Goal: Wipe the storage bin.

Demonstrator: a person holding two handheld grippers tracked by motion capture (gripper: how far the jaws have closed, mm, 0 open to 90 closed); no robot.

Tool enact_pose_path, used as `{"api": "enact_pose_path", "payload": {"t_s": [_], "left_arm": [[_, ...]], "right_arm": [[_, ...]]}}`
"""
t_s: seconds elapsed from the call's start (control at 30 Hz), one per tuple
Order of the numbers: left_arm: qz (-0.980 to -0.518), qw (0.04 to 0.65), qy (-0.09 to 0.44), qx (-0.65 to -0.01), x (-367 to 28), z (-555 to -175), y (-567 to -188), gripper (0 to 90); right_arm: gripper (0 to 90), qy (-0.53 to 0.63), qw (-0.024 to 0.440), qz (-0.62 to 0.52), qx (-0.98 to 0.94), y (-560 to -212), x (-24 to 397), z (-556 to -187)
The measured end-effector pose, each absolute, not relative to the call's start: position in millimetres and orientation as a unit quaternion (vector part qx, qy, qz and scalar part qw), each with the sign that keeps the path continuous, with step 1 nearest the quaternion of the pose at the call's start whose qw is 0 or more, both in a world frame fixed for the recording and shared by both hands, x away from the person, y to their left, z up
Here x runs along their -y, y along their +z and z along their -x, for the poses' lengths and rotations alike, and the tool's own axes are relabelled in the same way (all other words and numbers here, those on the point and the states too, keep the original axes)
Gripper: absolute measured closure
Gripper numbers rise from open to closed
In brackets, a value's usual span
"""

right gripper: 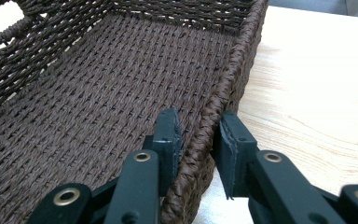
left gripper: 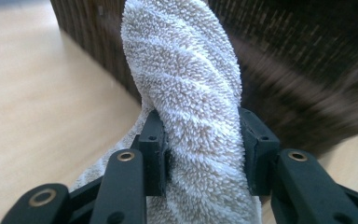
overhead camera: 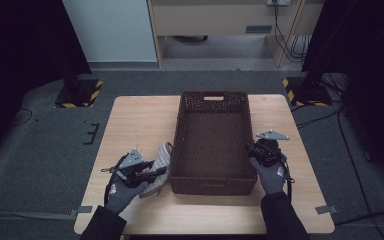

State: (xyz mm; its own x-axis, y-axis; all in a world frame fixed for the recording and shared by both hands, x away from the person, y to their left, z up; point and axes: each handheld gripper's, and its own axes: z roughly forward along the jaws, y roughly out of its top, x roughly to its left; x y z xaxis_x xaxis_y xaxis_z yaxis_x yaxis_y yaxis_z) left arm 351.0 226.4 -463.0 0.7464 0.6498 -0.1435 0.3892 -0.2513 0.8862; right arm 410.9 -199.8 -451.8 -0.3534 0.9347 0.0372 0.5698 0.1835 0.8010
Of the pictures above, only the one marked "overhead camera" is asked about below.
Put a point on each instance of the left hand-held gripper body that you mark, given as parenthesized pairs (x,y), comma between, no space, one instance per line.
(131,160)

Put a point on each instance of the grey desk label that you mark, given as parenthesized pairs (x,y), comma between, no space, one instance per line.
(258,29)

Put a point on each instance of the black stand base striped edge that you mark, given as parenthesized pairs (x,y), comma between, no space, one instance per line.
(83,93)
(308,93)

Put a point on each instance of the grey striped towel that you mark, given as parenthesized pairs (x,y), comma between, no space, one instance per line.
(162,156)

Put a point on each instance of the brown woven basket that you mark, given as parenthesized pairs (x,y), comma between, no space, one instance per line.
(213,143)

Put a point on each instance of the person's right hand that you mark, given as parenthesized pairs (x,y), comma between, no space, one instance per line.
(271,180)

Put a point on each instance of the white panel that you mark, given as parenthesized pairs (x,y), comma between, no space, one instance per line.
(110,30)

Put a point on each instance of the light wooden desk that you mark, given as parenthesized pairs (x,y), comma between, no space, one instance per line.
(206,20)

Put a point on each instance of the black curtain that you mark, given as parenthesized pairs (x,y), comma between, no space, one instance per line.
(363,40)
(13,50)

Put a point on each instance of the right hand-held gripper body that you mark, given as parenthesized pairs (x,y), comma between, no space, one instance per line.
(268,151)

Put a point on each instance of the person's left hand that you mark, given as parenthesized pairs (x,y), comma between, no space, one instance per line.
(120,196)

